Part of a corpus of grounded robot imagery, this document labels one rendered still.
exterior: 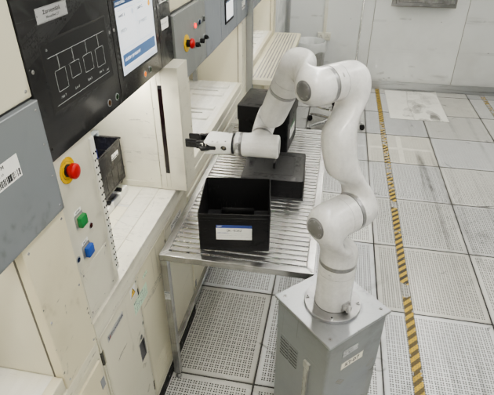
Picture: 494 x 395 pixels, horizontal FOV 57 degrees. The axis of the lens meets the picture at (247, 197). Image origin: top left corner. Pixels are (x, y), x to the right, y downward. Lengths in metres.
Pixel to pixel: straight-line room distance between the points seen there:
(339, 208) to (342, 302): 0.36
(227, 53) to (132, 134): 1.45
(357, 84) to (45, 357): 1.08
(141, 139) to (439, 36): 4.53
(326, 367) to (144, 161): 1.08
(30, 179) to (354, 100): 0.82
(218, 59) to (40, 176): 2.31
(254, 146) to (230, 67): 1.72
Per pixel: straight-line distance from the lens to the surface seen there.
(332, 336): 1.52
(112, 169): 1.87
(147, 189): 2.02
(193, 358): 2.43
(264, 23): 4.69
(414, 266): 3.07
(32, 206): 1.09
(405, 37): 5.88
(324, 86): 1.19
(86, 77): 1.27
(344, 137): 1.27
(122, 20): 1.46
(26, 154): 1.05
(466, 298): 2.96
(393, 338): 2.60
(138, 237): 1.74
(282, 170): 2.14
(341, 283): 1.48
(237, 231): 1.74
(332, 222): 1.29
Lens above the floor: 1.90
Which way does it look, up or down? 33 degrees down
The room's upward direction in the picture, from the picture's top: straight up
